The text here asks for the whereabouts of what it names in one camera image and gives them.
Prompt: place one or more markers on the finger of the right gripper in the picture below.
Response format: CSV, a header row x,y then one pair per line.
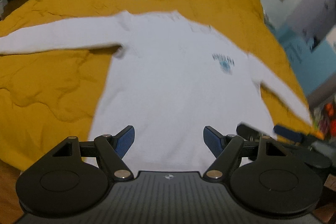
x,y
295,136
251,135

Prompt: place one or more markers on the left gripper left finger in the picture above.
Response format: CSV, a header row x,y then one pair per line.
x,y
108,151

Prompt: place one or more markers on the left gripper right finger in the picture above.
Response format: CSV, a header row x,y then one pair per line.
x,y
228,151

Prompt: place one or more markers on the white printed sweatshirt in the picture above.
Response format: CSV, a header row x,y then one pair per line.
x,y
170,79

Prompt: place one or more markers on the blue nightstand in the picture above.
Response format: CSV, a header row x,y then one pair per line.
x,y
312,66

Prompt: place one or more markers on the mustard yellow bed quilt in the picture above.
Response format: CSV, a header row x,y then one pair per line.
x,y
50,95

